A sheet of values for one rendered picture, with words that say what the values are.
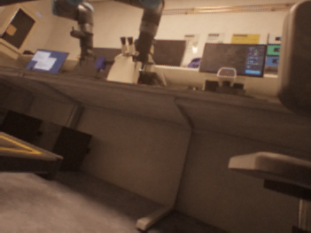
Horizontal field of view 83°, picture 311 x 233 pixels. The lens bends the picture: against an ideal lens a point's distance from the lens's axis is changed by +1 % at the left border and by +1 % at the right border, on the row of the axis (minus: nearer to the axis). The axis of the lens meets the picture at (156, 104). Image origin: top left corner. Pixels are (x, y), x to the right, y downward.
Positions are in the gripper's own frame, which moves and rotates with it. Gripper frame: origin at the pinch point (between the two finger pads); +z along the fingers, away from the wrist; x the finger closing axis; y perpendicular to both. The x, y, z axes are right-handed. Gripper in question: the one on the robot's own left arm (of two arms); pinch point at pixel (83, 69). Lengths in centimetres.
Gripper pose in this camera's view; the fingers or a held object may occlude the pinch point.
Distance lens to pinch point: 111.8
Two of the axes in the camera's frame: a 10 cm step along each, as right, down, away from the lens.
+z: 0.3, 10.0, 0.1
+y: 5.2, -0.2, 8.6
